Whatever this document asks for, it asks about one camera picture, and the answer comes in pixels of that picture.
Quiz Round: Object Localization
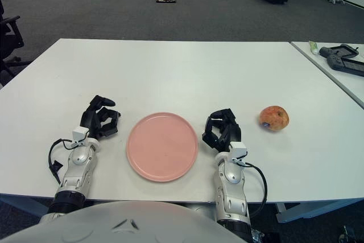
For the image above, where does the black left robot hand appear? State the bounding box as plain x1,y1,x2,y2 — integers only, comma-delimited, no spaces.
79,94,123,141

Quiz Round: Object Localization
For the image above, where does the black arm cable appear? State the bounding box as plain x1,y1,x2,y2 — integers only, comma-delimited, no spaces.
47,138,86,186
238,162,268,218

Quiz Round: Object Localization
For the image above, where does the black handheld controller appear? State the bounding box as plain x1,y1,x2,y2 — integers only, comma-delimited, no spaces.
318,44,359,59

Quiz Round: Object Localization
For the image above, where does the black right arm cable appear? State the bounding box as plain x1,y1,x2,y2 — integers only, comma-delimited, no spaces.
238,162,268,218

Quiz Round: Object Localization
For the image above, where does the black office chair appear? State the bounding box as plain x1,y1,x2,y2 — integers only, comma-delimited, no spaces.
0,0,31,87

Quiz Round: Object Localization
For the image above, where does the blue-grey table frame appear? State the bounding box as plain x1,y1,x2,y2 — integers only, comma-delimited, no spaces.
275,201,364,224

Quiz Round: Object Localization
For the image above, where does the pink round plate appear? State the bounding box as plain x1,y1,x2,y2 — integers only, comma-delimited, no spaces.
126,112,199,183

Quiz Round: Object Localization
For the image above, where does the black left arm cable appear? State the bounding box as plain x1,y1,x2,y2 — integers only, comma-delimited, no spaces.
47,138,86,186

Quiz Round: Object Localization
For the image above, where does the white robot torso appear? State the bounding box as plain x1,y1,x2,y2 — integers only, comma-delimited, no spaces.
0,200,251,243

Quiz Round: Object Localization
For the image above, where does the grey handheld controller with screen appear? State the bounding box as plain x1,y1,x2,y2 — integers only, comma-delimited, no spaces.
326,54,364,77

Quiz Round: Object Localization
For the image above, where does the red-yellow apple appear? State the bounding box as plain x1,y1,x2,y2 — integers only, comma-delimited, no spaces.
259,105,290,133

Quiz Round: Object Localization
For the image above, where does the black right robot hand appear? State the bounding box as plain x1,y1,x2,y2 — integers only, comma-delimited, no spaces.
202,108,242,153

